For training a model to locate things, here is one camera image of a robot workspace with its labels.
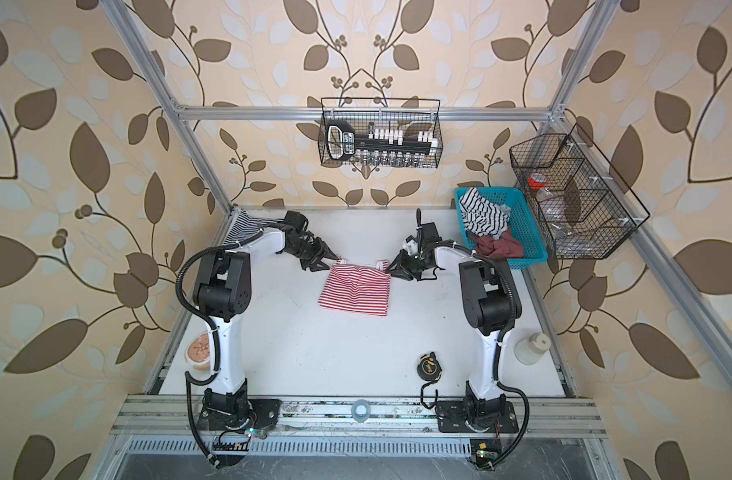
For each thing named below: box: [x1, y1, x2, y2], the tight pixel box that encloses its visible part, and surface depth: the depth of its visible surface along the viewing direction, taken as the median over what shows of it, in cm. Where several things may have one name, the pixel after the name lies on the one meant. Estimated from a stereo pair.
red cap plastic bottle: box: [527, 172, 554, 202], surface depth 84 cm
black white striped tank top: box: [459, 187, 511, 240], surface depth 113 cm
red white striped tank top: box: [318, 258, 391, 316], surface depth 96 cm
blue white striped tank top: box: [223, 207, 283, 245], surface depth 117 cm
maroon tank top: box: [467, 227, 524, 259], surface depth 106 cm
